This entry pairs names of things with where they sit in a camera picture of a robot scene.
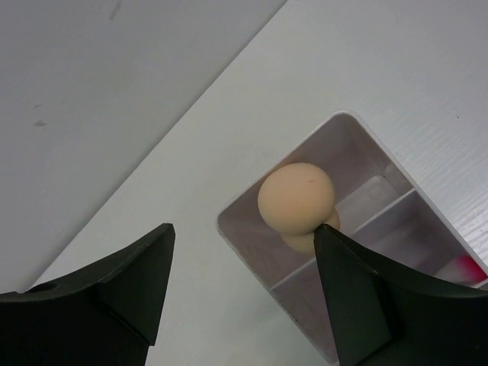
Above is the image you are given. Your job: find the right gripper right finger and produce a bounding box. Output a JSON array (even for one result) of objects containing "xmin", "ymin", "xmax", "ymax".
[{"xmin": 314, "ymin": 225, "xmax": 487, "ymax": 365}]

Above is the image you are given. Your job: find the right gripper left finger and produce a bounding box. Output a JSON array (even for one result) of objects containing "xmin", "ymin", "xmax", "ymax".
[{"xmin": 1, "ymin": 223, "xmax": 175, "ymax": 365}]

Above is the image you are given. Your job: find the clear acrylic organizer box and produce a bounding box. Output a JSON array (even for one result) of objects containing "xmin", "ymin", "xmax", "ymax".
[{"xmin": 217, "ymin": 111, "xmax": 487, "ymax": 365}]

